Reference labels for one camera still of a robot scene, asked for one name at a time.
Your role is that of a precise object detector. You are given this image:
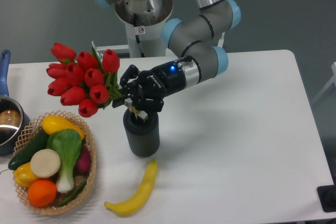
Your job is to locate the blue handled saucepan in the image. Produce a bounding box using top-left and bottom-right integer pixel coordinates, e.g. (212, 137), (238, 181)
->
(1, 50), (30, 156)

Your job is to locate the orange fruit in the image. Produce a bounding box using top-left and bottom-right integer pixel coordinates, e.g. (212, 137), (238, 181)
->
(28, 179), (57, 207)

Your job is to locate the woven wicker basket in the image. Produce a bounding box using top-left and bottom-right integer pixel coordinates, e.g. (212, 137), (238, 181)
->
(14, 111), (97, 216)

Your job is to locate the purple red onion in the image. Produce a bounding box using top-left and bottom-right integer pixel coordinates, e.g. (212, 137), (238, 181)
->
(75, 145), (91, 174)

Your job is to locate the dark grey ribbed vase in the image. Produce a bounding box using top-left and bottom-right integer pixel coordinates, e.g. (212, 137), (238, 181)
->
(123, 110), (160, 157)

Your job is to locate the yellow squash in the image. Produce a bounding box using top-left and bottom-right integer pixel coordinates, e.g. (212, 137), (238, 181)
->
(41, 115), (86, 140)

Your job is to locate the green bean pod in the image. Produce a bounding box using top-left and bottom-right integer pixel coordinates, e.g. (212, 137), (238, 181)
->
(56, 180), (87, 207)

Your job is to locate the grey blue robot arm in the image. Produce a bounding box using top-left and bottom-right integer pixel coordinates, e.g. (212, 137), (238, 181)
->
(95, 0), (241, 112)

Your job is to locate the beige round bun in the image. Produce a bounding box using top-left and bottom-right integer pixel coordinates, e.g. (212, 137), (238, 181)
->
(30, 149), (61, 178)

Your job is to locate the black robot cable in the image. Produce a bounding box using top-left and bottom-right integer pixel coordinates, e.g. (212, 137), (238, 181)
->
(132, 14), (145, 58)

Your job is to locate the white frame at right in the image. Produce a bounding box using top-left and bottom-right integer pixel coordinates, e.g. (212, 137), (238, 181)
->
(312, 62), (335, 104)

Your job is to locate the black device at edge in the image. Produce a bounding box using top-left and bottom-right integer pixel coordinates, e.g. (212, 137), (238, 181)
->
(317, 185), (335, 212)

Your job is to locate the dark green cucumber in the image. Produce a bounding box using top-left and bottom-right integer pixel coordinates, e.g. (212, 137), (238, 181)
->
(8, 129), (49, 170)

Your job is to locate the red tulip bouquet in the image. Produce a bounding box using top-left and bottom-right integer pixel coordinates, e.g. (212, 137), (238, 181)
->
(46, 42), (123, 118)

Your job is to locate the yellow bell pepper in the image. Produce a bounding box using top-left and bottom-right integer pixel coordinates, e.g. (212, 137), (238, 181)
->
(13, 162), (39, 188)

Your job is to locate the green bok choy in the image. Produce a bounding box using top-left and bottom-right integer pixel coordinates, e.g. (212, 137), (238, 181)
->
(47, 129), (82, 193)

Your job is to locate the yellow banana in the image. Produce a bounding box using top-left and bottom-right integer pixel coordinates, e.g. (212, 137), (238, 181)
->
(104, 159), (158, 217)

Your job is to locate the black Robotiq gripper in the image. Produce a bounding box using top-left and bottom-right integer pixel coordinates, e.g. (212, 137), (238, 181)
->
(112, 61), (186, 119)

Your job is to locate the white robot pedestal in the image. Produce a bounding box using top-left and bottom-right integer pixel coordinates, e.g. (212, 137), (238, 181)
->
(114, 0), (173, 58)

